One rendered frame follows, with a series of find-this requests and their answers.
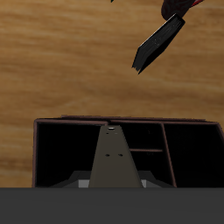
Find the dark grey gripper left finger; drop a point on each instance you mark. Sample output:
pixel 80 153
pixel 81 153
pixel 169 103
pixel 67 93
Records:
pixel 76 178

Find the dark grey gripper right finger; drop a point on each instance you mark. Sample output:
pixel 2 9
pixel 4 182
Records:
pixel 150 178

